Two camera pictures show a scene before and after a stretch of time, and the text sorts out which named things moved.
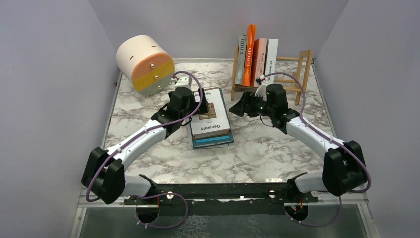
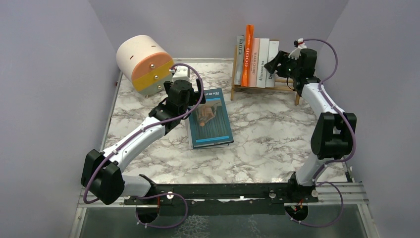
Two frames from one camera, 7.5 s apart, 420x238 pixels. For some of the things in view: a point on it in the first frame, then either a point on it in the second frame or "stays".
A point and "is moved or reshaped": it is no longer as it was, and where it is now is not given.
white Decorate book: (216, 120) → (273, 50)
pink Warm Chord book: (259, 59) is moved or reshaped
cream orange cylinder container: (145, 62) stays
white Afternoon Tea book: (271, 60) is moved or reshaped
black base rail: (222, 200) stays
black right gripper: (246, 104) → (281, 59)
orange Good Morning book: (251, 35) stays
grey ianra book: (242, 50) stays
